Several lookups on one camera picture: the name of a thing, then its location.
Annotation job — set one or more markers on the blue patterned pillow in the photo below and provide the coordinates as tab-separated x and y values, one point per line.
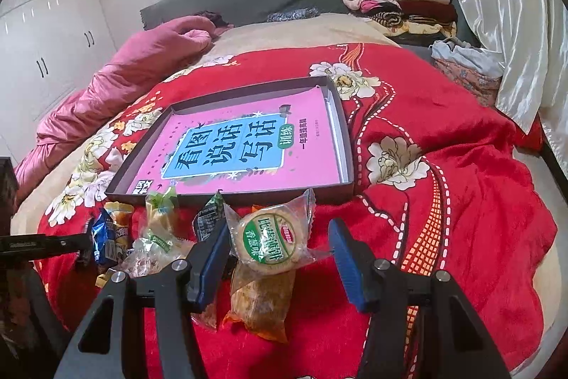
292	15

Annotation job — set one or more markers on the dark shallow box tray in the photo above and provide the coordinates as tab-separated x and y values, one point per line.
117	189

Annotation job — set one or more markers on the brown snack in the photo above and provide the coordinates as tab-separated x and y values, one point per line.
260	303

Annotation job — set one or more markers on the light blue crumpled cloth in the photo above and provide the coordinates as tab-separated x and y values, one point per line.
483	61

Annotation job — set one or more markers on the blue Oreo cookie packet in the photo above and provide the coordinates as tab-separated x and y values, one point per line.
103	241

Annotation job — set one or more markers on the yellow candy packet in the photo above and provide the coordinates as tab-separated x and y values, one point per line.
121	215

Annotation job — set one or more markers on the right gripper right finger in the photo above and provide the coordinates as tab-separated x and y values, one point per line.
354	261

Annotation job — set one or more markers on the green clear pastry packet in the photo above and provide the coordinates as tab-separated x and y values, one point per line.
157	246

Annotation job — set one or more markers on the pink Chinese workbook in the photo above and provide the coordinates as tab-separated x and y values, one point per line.
284	142

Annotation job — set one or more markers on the round green label pastry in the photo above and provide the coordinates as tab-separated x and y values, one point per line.
274	240

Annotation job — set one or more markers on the pink rolled blanket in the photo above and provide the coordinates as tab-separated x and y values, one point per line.
145	59

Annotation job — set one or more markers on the white satin curtain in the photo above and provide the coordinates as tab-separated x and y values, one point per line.
530	37

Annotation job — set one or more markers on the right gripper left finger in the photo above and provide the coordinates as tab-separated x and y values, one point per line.
207	262

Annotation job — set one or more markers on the red floral quilt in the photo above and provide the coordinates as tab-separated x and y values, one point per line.
436	187

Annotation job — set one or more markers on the white wardrobe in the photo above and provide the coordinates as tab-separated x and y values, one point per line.
49	48

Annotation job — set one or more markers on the black green snack packet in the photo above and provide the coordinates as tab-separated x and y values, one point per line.
207	218

